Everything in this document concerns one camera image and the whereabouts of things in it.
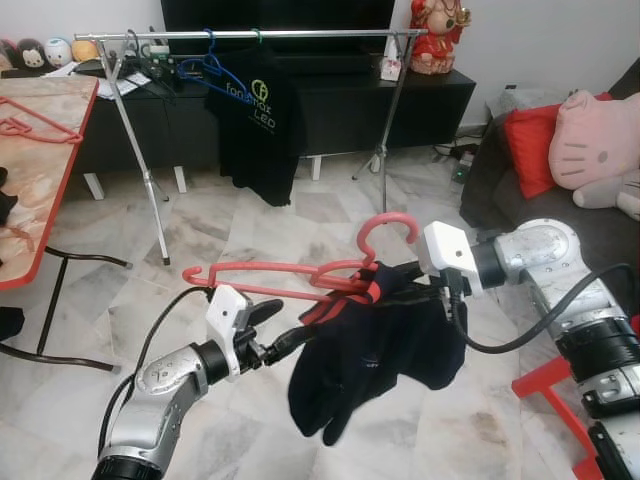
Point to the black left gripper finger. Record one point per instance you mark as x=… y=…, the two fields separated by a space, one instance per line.
x=292 y=343
x=266 y=311

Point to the red plastic hanger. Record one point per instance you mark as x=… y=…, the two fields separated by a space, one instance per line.
x=260 y=268
x=70 y=136

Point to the navy red-striped garment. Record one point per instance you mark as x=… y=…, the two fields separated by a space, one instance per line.
x=370 y=350

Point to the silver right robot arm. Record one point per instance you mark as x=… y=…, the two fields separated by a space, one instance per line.
x=570 y=300

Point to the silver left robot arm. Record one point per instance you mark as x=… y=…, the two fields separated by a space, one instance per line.
x=160 y=400

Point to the blue hanger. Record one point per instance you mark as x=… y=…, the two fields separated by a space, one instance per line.
x=222 y=72

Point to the green hanger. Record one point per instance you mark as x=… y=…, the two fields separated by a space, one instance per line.
x=257 y=37

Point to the black printed T-shirt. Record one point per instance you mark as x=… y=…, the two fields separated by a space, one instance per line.
x=262 y=150

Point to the red cushion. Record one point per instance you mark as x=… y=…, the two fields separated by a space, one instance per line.
x=528 y=145

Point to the black TV cabinet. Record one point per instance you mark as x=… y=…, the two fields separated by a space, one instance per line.
x=430 y=100

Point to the dark brown sofa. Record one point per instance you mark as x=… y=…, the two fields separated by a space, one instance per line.
x=590 y=235

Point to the pink tissue pack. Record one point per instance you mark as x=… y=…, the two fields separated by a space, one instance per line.
x=390 y=69

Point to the grey wide-eyed Totoro plush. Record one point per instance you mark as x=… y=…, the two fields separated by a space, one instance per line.
x=610 y=192

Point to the pink cat pillow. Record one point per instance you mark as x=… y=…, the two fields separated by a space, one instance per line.
x=595 y=140

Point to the red Buddha figurine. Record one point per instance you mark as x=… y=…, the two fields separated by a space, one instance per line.
x=437 y=40

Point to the silver clothes rack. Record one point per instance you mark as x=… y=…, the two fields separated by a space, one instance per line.
x=320 y=33

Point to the marble folding table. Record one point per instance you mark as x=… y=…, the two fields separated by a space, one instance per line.
x=40 y=170

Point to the white papers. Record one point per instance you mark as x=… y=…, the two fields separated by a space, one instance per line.
x=125 y=85

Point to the black garment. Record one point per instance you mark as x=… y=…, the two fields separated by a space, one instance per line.
x=6 y=200

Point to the black television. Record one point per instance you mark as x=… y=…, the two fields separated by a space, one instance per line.
x=280 y=20

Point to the yellow red plush toy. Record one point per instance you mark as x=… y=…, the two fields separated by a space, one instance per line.
x=85 y=49

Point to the black mouse plush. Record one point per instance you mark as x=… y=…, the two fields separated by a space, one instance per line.
x=32 y=54

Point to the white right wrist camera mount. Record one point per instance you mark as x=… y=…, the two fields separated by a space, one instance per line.
x=445 y=250

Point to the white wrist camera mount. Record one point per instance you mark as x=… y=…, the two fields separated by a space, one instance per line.
x=445 y=250
x=227 y=320

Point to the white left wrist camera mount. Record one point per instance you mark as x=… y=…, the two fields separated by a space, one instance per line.
x=227 y=320

